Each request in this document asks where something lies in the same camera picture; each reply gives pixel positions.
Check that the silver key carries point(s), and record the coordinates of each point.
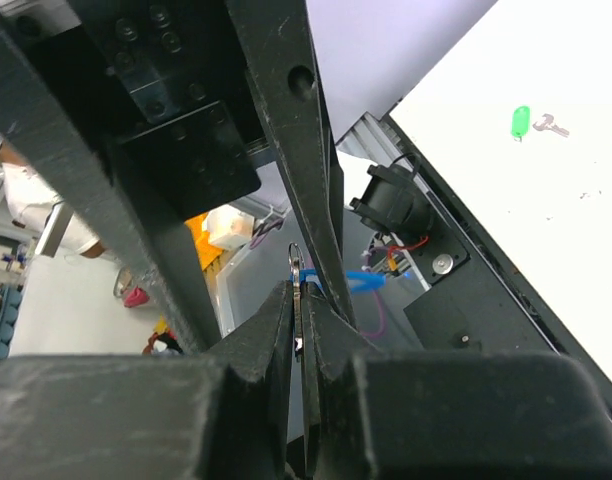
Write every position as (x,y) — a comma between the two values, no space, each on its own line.
(298,329)
(547,123)

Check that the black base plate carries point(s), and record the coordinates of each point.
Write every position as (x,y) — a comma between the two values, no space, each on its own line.
(478,300)

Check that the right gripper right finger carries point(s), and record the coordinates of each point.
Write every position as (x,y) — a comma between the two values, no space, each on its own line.
(370,414)

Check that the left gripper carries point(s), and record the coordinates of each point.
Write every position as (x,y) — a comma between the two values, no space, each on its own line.
(164,83)

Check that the yellow plastic part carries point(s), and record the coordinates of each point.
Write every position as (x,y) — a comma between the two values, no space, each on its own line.
(207,253)

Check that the person in white shirt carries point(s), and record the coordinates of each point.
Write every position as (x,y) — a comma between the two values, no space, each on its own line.
(31,201)

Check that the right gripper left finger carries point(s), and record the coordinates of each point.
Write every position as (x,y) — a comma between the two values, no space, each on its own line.
(221,414)

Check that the blue key tag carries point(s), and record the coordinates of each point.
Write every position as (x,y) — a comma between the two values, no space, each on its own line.
(355,281)

